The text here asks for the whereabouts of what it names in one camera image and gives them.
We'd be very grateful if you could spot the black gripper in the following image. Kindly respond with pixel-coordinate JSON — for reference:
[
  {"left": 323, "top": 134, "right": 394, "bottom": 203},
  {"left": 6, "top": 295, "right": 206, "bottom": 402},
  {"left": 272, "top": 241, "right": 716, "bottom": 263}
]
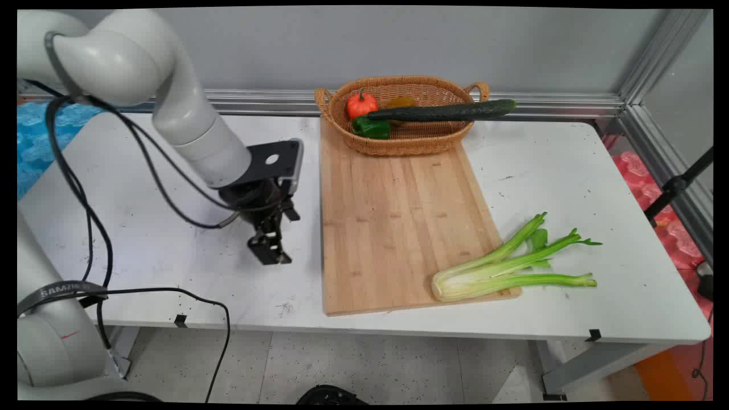
[{"left": 219, "top": 178, "right": 301, "bottom": 266}]

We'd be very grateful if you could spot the dark green cucumber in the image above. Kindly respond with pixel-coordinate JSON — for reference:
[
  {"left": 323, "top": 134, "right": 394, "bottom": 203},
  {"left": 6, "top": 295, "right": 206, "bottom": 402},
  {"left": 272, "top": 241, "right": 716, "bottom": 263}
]
[{"left": 367, "top": 99, "right": 518, "bottom": 122}]

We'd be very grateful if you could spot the bamboo cutting board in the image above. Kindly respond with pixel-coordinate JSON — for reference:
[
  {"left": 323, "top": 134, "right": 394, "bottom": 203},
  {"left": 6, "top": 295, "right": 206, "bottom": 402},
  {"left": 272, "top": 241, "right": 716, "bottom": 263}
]
[{"left": 319, "top": 117, "right": 523, "bottom": 317}]

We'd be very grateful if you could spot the green bell pepper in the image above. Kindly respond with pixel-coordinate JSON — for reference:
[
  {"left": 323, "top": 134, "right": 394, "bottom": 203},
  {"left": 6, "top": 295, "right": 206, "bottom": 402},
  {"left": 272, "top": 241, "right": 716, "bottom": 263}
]
[{"left": 350, "top": 114, "right": 392, "bottom": 140}]

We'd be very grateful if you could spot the black round floor object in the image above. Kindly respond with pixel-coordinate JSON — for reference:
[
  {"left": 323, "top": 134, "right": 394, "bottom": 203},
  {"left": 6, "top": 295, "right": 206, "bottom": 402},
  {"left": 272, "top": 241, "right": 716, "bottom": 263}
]
[{"left": 296, "top": 385, "right": 368, "bottom": 405}]

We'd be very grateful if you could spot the red bell pepper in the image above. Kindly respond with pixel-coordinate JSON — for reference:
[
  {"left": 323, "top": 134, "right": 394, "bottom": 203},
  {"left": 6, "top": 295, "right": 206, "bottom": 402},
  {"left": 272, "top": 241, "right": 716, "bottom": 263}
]
[{"left": 346, "top": 88, "right": 379, "bottom": 120}]

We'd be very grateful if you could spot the grey table leg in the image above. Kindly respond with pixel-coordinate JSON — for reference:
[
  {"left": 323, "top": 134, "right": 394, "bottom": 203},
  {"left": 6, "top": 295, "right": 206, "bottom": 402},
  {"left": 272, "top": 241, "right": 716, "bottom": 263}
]
[
  {"left": 538, "top": 341, "right": 678, "bottom": 400},
  {"left": 105, "top": 326, "right": 140, "bottom": 379}
]

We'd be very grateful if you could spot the woven wicker basket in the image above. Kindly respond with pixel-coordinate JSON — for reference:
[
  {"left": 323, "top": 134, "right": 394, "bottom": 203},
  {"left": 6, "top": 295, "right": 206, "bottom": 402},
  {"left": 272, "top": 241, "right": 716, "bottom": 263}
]
[{"left": 314, "top": 75, "right": 491, "bottom": 157}]

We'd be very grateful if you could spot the yellow brown bell pepper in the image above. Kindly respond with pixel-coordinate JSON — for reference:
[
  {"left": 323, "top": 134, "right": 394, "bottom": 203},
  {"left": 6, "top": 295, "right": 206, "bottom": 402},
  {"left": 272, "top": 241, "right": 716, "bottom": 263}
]
[{"left": 386, "top": 96, "right": 417, "bottom": 126}]

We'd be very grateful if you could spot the green celery bunch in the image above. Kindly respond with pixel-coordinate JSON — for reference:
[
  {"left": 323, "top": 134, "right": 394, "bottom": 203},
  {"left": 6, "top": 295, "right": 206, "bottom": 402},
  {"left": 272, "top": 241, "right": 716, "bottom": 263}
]
[{"left": 431, "top": 212, "right": 603, "bottom": 302}]

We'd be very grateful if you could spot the blue foam mat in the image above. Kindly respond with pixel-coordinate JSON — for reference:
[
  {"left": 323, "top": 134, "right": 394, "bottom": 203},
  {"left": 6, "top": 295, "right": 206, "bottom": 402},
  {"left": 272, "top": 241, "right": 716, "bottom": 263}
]
[{"left": 17, "top": 101, "right": 103, "bottom": 200}]

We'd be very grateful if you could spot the red foam mat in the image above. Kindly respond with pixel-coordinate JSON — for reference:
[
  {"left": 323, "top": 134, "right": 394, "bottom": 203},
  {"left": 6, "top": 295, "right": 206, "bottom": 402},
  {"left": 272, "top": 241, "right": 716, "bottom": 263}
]
[{"left": 612, "top": 151, "right": 714, "bottom": 319}]

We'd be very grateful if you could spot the black tripod pole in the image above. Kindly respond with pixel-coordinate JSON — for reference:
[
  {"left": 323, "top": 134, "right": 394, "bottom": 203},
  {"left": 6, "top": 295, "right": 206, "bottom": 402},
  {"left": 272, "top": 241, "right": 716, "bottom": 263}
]
[{"left": 644, "top": 147, "right": 714, "bottom": 224}]

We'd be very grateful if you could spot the black power adapter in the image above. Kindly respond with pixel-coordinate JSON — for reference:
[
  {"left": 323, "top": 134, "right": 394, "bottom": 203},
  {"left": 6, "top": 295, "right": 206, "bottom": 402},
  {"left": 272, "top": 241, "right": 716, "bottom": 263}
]
[{"left": 696, "top": 261, "right": 714, "bottom": 301}]

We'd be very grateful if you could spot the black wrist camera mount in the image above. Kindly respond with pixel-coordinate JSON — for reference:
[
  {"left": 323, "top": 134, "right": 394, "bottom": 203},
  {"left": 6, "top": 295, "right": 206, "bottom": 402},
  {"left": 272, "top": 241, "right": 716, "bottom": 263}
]
[{"left": 245, "top": 138, "right": 304, "bottom": 197}]

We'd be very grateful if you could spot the aluminium frame rail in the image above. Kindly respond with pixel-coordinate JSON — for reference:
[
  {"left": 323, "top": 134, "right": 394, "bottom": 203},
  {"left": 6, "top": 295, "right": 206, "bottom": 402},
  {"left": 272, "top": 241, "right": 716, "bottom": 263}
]
[
  {"left": 17, "top": 80, "right": 627, "bottom": 120},
  {"left": 618, "top": 105, "right": 714, "bottom": 265}
]

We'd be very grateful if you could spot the grey velcro cable strap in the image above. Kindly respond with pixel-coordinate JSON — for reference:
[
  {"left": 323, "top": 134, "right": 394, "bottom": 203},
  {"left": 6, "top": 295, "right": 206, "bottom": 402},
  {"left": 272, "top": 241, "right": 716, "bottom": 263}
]
[{"left": 17, "top": 280, "right": 109, "bottom": 317}]

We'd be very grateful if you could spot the aluminium frame post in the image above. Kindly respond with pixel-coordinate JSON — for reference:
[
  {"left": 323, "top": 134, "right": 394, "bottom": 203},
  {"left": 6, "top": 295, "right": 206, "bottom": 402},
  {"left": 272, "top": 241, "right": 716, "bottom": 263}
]
[{"left": 618, "top": 9, "right": 712, "bottom": 104}]

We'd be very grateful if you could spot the thin black floor cable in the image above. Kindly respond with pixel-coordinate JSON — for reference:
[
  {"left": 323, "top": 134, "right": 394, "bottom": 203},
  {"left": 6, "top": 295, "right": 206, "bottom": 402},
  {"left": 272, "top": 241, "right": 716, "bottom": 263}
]
[{"left": 691, "top": 307, "right": 714, "bottom": 399}]

